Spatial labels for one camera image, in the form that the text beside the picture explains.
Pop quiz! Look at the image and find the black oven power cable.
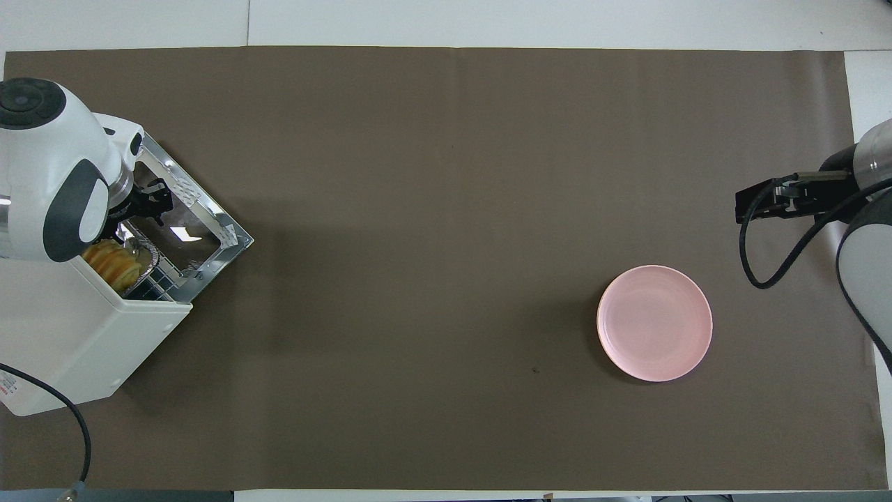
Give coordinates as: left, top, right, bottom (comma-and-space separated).
0, 363, 93, 499

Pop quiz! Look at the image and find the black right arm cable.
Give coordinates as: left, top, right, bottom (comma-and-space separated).
739, 178, 892, 290

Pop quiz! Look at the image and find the golden ridged bread loaf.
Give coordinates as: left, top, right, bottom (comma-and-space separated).
82, 239, 142, 292

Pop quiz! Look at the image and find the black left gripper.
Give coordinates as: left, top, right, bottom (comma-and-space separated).
108, 178, 175, 225

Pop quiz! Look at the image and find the white toaster oven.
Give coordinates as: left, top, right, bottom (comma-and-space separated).
0, 237, 194, 417

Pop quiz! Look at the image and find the glass oven door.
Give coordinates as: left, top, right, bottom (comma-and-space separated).
115, 132, 255, 304

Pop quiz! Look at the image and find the pink round plate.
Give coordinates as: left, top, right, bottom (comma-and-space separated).
597, 265, 714, 383

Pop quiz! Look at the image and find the oven wire rack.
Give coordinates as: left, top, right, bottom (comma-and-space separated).
125, 268, 189, 302

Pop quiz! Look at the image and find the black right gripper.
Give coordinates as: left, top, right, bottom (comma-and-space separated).
735, 150, 865, 224

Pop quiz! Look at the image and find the brown table mat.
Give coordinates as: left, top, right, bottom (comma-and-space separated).
0, 46, 889, 491

